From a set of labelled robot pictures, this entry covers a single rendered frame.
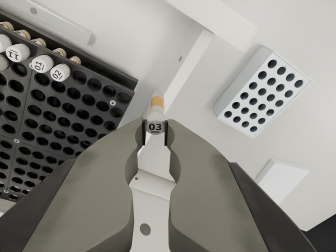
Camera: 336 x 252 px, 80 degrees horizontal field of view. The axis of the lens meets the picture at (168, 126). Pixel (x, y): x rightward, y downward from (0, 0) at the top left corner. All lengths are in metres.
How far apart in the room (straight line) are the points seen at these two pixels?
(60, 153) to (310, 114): 0.41
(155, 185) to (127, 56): 0.31
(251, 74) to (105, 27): 0.21
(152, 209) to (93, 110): 0.27
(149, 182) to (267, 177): 0.26
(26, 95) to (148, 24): 0.14
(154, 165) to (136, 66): 0.25
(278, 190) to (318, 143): 0.13
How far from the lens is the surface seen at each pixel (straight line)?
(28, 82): 0.23
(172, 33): 0.25
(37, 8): 0.26
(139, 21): 0.24
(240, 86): 0.33
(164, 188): 0.48
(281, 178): 0.52
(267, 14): 0.35
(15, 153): 0.29
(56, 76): 0.20
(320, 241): 0.88
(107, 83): 0.20
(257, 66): 0.33
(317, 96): 0.44
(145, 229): 0.41
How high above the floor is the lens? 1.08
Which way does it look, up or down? 57 degrees down
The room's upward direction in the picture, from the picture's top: 177 degrees clockwise
